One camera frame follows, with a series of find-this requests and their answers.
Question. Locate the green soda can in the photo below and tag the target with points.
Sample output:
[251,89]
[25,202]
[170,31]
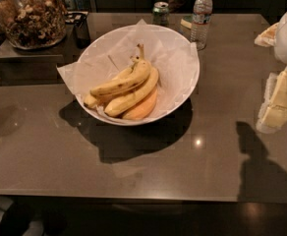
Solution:
[160,14]

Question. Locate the yellow banana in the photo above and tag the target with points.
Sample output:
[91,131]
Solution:
[122,103]
[140,72]

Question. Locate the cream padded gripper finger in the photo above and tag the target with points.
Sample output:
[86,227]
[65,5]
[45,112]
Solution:
[267,37]
[272,115]

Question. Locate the white bowl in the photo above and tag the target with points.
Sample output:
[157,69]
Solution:
[183,82]

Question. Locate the clear plastic water bottle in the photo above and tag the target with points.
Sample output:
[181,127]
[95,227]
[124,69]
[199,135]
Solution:
[200,22]

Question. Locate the white paper liner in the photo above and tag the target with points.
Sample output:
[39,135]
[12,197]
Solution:
[173,59]

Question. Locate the small banana at left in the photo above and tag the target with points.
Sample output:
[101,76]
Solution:
[91,102]

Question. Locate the orange mango fruit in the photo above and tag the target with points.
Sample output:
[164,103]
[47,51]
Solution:
[143,108]

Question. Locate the glass jar of nuts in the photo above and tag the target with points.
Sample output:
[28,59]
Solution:
[32,24]

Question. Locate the grey raised tray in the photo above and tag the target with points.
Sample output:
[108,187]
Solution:
[39,66]

